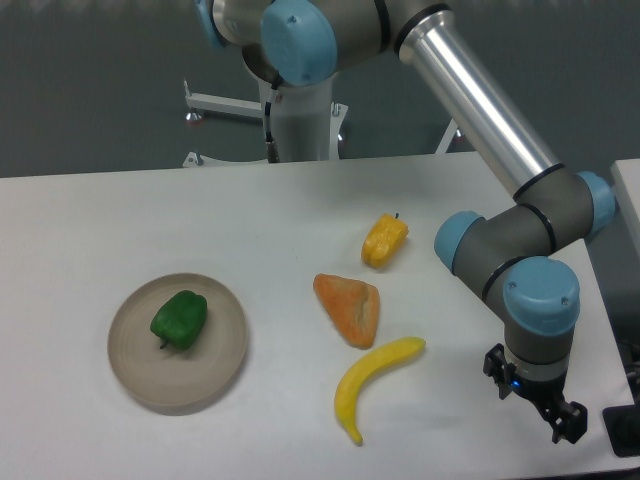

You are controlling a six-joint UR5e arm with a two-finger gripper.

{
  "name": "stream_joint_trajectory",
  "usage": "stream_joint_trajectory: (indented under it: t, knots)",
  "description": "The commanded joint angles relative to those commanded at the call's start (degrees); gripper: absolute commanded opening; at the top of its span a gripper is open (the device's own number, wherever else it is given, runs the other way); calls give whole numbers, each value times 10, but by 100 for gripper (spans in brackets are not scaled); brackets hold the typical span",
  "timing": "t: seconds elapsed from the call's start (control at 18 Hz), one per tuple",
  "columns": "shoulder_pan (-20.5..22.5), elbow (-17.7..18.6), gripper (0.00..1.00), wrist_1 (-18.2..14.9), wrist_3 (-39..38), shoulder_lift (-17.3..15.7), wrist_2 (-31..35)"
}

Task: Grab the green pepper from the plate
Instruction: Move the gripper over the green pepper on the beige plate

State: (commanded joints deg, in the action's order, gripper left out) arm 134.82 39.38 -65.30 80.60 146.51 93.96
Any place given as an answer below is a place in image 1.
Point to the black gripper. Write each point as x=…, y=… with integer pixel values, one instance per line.
x=542, y=384

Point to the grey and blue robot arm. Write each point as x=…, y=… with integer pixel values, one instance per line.
x=295, y=47

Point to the yellow bell pepper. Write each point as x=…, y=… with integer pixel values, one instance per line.
x=384, y=240

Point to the green bell pepper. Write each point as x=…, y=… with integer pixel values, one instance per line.
x=179, y=322

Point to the beige round plate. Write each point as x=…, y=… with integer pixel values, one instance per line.
x=169, y=381

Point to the black device at right edge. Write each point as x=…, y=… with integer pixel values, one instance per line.
x=622, y=422

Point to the yellow banana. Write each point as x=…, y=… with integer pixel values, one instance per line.
x=378, y=362

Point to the orange triangular sandwich slice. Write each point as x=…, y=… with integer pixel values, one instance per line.
x=352, y=305

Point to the white side table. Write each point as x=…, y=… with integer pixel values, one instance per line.
x=626, y=175

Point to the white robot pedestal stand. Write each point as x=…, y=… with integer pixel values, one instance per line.
x=299, y=123

